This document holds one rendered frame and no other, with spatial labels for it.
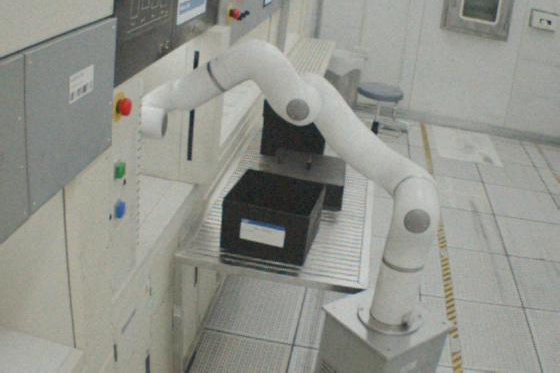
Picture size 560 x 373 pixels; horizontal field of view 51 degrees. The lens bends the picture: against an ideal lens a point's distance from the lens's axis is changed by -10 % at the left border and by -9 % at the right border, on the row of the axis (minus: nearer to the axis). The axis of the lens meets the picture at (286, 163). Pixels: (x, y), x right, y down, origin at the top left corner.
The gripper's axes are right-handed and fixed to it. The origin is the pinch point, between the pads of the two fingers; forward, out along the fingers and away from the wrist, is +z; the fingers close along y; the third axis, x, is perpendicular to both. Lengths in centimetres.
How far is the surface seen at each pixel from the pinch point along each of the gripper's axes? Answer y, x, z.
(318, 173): 67, -35, -74
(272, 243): 16, -39, -62
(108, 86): -39, 21, -29
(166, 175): 41, -33, -22
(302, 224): 15, -31, -71
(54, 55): -62, 32, -28
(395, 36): 446, -41, -131
